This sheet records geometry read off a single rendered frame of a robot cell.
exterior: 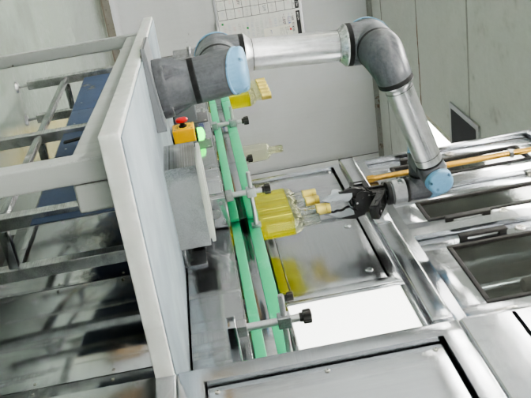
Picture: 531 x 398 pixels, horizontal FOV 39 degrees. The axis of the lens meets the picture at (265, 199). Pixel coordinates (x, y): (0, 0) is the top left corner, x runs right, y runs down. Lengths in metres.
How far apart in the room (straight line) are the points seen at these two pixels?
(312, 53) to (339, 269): 0.62
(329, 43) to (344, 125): 6.48
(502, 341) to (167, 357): 0.55
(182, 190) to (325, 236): 0.67
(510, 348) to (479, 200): 1.39
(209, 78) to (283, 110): 6.48
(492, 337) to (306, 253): 1.08
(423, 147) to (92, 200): 1.11
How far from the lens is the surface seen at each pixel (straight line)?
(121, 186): 1.17
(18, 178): 1.23
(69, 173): 1.21
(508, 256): 2.31
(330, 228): 2.42
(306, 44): 2.05
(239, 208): 2.20
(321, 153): 8.58
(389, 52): 1.99
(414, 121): 2.05
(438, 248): 2.35
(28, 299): 2.46
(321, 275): 2.18
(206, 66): 1.88
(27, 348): 2.22
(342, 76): 8.35
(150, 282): 1.23
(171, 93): 1.87
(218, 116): 2.78
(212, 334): 1.68
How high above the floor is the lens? 0.89
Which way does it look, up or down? 3 degrees up
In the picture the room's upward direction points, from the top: 80 degrees clockwise
